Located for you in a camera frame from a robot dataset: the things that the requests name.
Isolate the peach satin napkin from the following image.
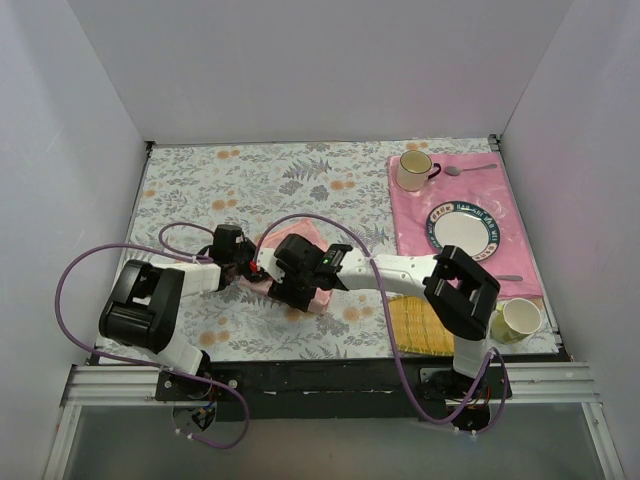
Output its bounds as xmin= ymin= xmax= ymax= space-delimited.
xmin=239 ymin=218 xmax=332 ymax=314

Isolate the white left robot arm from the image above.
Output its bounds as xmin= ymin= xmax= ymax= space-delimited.
xmin=99 ymin=224 xmax=264 ymax=400

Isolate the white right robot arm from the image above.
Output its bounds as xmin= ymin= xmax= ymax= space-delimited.
xmin=250 ymin=234 xmax=500 ymax=398

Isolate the floral patterned tablecloth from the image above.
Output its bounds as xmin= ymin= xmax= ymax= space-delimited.
xmin=97 ymin=137 xmax=560 ymax=364

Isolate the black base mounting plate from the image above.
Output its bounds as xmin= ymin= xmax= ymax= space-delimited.
xmin=155 ymin=359 xmax=514 ymax=424

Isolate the yellow bamboo tray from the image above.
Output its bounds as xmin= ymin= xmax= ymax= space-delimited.
xmin=388 ymin=296 xmax=454 ymax=357

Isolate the white mug black rim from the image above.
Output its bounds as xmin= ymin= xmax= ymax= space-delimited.
xmin=396 ymin=150 xmax=442 ymax=192

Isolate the white plate green rim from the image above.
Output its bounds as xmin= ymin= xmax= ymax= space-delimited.
xmin=426 ymin=200 xmax=501 ymax=261

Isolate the small silver spoon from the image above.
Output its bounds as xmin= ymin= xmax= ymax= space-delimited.
xmin=444 ymin=163 xmax=498 ymax=177

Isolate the pink floral placemat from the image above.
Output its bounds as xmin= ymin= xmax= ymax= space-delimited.
xmin=388 ymin=152 xmax=543 ymax=299

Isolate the silver fork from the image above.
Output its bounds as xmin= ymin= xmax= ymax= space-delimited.
xmin=495 ymin=274 xmax=523 ymax=282

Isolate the yellow green mug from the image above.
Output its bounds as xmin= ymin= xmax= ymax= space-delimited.
xmin=490 ymin=298 xmax=542 ymax=344

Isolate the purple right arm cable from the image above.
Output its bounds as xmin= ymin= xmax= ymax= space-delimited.
xmin=249 ymin=215 xmax=507 ymax=435

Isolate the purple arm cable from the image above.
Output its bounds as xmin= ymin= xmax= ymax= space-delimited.
xmin=249 ymin=215 xmax=507 ymax=435
xmin=54 ymin=222 xmax=251 ymax=450

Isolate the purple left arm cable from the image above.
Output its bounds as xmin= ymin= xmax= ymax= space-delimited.
xmin=54 ymin=222 xmax=251 ymax=450

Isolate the aluminium frame rail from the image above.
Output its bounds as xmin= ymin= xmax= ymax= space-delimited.
xmin=44 ymin=362 xmax=624 ymax=479

